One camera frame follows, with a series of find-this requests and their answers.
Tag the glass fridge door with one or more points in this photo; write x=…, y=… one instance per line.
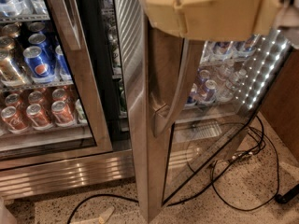
x=171, y=141
x=50, y=104

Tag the stainless fridge base grille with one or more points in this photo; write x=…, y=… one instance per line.
x=68, y=174

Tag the clear water bottle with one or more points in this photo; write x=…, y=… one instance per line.
x=227, y=90

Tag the blue can middle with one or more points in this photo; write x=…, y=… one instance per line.
x=192, y=96

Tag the blue pepsi can front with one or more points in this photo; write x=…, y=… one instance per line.
x=40, y=65

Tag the red coke can right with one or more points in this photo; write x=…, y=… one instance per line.
x=62, y=113

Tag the red coke can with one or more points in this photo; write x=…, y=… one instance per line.
x=39, y=117
x=14, y=119
x=62, y=113

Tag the red coke can middle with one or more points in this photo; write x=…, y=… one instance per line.
x=39, y=117

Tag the gold can front left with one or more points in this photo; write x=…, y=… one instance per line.
x=12, y=69

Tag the red coke can left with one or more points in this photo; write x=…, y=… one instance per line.
x=14, y=119

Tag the small tan floor object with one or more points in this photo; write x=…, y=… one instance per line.
x=104, y=217

